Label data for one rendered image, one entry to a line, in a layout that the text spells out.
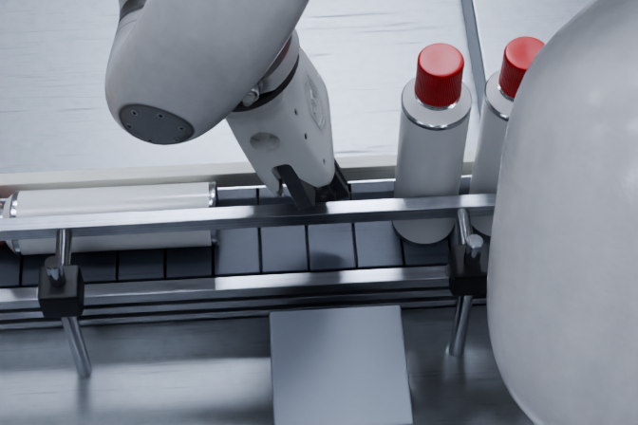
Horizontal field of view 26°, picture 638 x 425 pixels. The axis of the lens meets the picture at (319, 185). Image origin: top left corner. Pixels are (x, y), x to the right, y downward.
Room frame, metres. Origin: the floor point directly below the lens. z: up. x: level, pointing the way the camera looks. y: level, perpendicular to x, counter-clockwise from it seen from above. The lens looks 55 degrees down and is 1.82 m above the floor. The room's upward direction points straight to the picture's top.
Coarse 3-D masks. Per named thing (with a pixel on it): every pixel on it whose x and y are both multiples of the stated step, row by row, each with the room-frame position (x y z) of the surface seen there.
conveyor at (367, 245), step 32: (224, 192) 0.66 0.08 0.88; (288, 192) 0.66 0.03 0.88; (352, 192) 0.66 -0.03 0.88; (384, 192) 0.66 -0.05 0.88; (320, 224) 0.63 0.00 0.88; (352, 224) 0.63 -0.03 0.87; (384, 224) 0.63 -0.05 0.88; (0, 256) 0.59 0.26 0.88; (32, 256) 0.59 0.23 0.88; (96, 256) 0.59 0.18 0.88; (128, 256) 0.59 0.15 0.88; (160, 256) 0.59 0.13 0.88; (192, 256) 0.59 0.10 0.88; (224, 256) 0.59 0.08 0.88; (256, 256) 0.59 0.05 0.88; (288, 256) 0.59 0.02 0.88; (320, 256) 0.59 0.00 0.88; (352, 256) 0.59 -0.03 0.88; (384, 256) 0.59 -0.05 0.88; (416, 256) 0.59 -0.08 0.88
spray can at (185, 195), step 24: (24, 192) 0.63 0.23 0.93; (48, 192) 0.62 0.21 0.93; (72, 192) 0.62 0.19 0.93; (96, 192) 0.62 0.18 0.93; (120, 192) 0.62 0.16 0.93; (144, 192) 0.62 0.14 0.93; (168, 192) 0.62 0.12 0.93; (192, 192) 0.62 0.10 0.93; (216, 192) 0.64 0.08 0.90; (0, 216) 0.61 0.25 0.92; (24, 216) 0.60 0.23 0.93; (24, 240) 0.59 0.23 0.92; (48, 240) 0.59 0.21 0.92; (72, 240) 0.59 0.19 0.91; (96, 240) 0.59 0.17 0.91; (120, 240) 0.59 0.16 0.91; (144, 240) 0.59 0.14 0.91; (168, 240) 0.59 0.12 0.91; (192, 240) 0.59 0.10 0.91; (216, 240) 0.59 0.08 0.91
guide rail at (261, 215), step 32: (0, 224) 0.57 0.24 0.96; (32, 224) 0.57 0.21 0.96; (64, 224) 0.57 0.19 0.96; (96, 224) 0.57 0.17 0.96; (128, 224) 0.57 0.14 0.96; (160, 224) 0.57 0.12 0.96; (192, 224) 0.57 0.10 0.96; (224, 224) 0.58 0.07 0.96; (256, 224) 0.58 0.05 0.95; (288, 224) 0.58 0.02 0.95
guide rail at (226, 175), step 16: (336, 160) 0.66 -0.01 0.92; (352, 160) 0.66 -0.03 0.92; (368, 160) 0.66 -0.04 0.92; (384, 160) 0.66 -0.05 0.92; (464, 160) 0.66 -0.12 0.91; (0, 176) 0.65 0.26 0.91; (16, 176) 0.65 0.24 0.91; (32, 176) 0.65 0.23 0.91; (48, 176) 0.65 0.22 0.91; (64, 176) 0.65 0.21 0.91; (80, 176) 0.65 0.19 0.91; (96, 176) 0.65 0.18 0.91; (112, 176) 0.65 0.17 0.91; (128, 176) 0.65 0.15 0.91; (144, 176) 0.65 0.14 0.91; (160, 176) 0.65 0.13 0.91; (176, 176) 0.65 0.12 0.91; (192, 176) 0.65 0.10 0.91; (208, 176) 0.65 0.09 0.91; (224, 176) 0.65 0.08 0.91; (240, 176) 0.65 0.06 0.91; (256, 176) 0.65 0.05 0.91; (352, 176) 0.66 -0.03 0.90; (368, 176) 0.66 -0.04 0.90; (384, 176) 0.66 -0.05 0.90; (0, 192) 0.64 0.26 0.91
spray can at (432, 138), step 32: (448, 64) 0.62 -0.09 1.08; (416, 96) 0.62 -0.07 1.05; (448, 96) 0.61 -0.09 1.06; (416, 128) 0.61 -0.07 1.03; (448, 128) 0.60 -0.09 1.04; (416, 160) 0.61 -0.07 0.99; (448, 160) 0.61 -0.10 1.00; (416, 192) 0.61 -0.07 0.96; (448, 192) 0.61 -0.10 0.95; (416, 224) 0.60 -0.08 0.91; (448, 224) 0.61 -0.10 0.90
